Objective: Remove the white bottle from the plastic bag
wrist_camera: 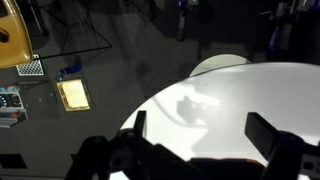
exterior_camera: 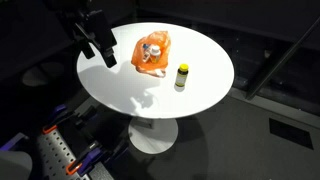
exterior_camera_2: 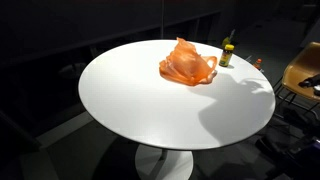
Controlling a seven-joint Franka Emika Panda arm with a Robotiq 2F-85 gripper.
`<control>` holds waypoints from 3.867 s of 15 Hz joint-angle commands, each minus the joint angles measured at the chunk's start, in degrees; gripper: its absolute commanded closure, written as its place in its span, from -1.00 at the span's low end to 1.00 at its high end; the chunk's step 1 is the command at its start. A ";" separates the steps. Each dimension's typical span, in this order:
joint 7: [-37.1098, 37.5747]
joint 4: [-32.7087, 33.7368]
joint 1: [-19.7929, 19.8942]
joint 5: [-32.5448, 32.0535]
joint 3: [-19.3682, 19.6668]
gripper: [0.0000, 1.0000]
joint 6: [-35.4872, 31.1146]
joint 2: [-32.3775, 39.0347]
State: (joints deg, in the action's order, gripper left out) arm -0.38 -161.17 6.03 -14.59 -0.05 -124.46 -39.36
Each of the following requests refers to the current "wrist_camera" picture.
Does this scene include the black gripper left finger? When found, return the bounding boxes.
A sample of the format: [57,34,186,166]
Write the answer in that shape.
[133,110,148,138]

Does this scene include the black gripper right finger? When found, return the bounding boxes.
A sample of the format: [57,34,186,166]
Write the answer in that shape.
[244,112,284,164]

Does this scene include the black wire frame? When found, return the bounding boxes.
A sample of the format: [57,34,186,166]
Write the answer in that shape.
[39,0,113,60]

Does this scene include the flat yellow-lit box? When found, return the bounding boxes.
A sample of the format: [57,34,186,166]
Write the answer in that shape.
[55,78,92,112]

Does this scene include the yellow case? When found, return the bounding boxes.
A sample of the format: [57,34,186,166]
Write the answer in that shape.
[0,0,35,70]

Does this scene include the white round table base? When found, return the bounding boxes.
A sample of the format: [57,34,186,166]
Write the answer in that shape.
[189,54,252,78]

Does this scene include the white perforated tray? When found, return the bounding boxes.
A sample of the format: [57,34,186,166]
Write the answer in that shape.
[15,54,45,77]

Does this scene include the blue bottle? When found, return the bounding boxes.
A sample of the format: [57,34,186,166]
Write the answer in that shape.
[54,64,84,81]

